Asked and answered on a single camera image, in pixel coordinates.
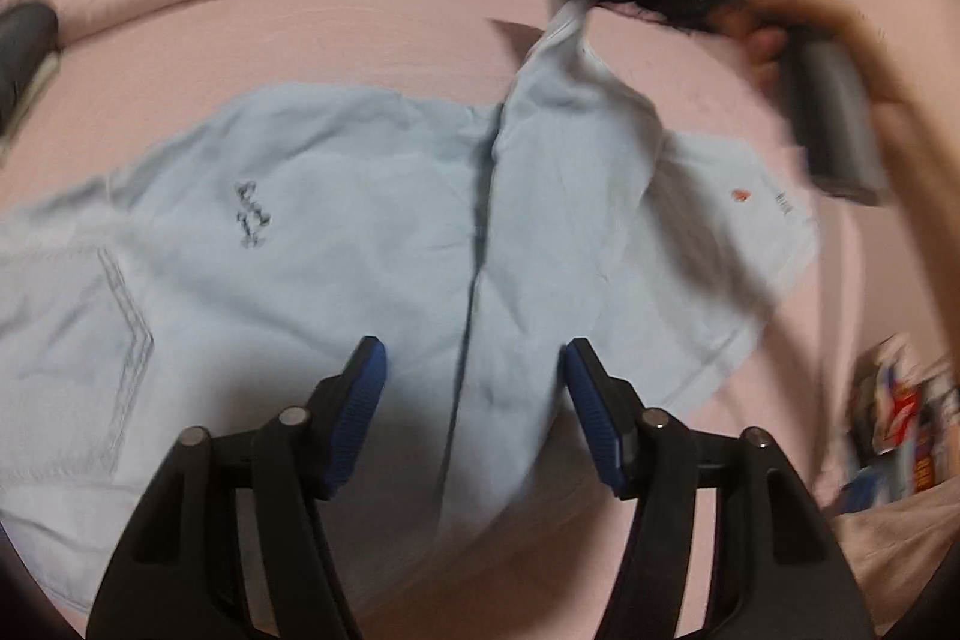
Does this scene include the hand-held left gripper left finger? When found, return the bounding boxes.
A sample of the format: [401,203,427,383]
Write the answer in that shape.
[86,335,389,640]

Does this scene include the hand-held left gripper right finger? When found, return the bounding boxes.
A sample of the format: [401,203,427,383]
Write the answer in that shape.
[562,338,877,640]

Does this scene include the light blue denim pants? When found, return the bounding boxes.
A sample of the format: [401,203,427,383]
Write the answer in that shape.
[0,0,820,615]

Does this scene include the person's right forearm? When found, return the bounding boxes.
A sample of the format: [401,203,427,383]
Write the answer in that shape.
[829,0,960,289]

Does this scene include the person's right hand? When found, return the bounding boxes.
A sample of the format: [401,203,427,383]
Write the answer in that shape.
[709,0,875,101]

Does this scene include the pink bed sheet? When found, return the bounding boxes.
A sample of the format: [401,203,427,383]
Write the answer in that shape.
[0,0,905,640]

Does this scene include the dark grey cloth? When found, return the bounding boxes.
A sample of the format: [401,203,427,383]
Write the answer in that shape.
[0,1,61,139]

